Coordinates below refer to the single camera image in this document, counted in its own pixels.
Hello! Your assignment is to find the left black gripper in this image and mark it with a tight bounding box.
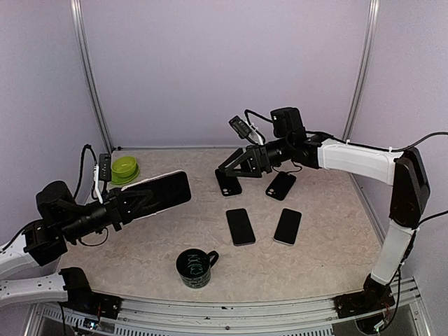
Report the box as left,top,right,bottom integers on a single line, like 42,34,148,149
59,187,152,242

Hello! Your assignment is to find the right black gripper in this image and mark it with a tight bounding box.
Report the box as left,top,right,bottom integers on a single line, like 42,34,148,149
218,135,292,177

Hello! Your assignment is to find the large black phone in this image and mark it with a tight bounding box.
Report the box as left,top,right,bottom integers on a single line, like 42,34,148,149
139,170,191,213

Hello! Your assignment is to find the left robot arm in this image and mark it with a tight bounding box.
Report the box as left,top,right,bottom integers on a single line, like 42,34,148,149
1,178,156,312

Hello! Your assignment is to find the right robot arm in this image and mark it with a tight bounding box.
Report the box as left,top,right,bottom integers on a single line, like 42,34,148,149
114,140,412,302

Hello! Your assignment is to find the black phone case middle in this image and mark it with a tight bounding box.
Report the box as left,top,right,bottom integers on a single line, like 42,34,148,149
214,169,242,197

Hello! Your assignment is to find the black phone case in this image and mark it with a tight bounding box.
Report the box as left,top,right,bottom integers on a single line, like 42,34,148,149
265,171,297,201
214,169,242,197

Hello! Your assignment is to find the black phone case right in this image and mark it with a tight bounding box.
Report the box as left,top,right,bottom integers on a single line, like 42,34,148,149
265,171,297,201

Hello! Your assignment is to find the purple edged black phone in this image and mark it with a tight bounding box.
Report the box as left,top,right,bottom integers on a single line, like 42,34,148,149
225,209,256,246

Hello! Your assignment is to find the silver edged black phone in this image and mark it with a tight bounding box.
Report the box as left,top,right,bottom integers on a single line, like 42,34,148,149
274,209,302,246

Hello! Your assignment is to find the green plastic plate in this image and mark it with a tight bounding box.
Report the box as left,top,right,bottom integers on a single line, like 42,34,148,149
111,165,140,186

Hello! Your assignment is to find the green plastic bowl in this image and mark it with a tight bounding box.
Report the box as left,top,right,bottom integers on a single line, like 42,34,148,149
111,156,137,179

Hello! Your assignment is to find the black mug green print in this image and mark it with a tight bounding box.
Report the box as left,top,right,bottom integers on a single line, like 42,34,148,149
176,248,219,289

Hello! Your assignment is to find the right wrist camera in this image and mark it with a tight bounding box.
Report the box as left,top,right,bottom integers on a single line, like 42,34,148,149
229,115,265,146

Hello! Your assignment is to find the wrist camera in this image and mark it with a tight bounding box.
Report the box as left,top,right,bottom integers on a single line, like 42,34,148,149
93,153,111,204
229,115,265,146

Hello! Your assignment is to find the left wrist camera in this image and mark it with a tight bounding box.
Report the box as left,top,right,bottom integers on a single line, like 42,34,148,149
93,153,111,204

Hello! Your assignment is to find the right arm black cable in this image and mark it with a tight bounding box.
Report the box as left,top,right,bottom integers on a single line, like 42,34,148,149
244,109,448,330

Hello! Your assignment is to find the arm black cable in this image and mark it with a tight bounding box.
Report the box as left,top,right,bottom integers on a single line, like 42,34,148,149
0,143,109,336
244,109,448,330

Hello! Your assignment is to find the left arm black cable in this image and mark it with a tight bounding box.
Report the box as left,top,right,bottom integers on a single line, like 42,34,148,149
0,143,109,336

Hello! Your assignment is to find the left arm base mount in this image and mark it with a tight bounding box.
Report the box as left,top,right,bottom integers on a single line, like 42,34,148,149
59,267,123,320

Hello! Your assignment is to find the right aluminium frame post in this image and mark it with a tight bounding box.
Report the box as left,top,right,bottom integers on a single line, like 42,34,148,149
341,0,380,141

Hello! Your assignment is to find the aluminium frame post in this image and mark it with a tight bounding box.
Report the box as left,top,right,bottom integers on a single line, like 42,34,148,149
69,0,114,154
341,0,380,141

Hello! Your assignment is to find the front aluminium rail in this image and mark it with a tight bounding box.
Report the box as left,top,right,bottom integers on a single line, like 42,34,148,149
24,278,433,335

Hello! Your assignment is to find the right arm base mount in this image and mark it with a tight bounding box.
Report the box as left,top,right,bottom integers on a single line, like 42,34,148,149
333,286,396,319

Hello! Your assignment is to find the left aluminium frame post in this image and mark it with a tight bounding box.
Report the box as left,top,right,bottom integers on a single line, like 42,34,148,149
69,0,114,154

